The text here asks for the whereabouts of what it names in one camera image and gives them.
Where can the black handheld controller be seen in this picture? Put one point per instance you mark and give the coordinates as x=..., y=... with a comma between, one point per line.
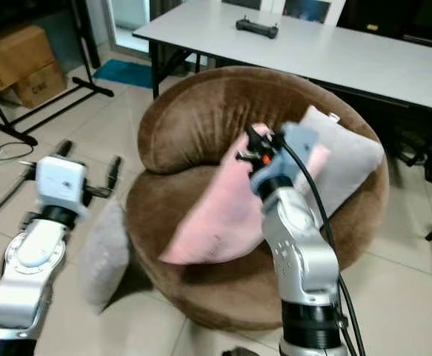
x=257, y=29

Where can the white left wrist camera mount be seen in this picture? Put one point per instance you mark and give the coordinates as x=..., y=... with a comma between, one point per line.
x=60, y=182

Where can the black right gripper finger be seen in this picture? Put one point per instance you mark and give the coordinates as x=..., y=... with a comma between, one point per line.
x=278, y=139
x=255, y=137

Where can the pink pillow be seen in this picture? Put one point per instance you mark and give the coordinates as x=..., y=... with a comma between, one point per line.
x=227, y=215

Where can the light grey square pillow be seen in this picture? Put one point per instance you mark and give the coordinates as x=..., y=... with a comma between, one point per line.
x=353, y=159

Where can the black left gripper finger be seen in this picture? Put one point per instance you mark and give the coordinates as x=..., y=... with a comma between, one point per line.
x=61, y=148
x=115, y=172

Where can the dark robot foot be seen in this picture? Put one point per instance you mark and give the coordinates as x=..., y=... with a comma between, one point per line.
x=239, y=351

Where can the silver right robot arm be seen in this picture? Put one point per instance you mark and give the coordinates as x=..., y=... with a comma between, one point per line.
x=304, y=259

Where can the grey fuzzy pillow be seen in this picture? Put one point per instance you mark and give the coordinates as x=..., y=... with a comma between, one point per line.
x=104, y=259

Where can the white glass-door cabinet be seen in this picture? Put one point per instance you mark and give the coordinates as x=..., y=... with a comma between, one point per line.
x=338, y=9

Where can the black cabinet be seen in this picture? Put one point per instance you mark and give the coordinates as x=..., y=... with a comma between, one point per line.
x=401, y=18

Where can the blue floor mat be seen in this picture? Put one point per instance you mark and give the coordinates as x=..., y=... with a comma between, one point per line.
x=123, y=74

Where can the black metal rack stand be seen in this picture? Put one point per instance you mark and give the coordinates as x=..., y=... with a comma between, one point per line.
x=15, y=132

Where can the large plain cardboard box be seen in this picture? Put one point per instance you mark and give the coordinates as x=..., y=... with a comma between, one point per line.
x=15, y=55

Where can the long white table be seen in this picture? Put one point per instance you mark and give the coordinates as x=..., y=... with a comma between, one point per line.
x=319, y=52

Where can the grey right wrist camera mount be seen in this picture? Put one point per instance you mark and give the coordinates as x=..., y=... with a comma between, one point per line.
x=297, y=144

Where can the small printed cardboard box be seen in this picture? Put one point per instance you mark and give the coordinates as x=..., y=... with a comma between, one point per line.
x=41, y=87

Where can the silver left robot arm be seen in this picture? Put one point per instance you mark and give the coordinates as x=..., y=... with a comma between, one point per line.
x=34, y=282

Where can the brown round plush sofa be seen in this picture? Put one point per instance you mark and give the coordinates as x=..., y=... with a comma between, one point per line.
x=208, y=291

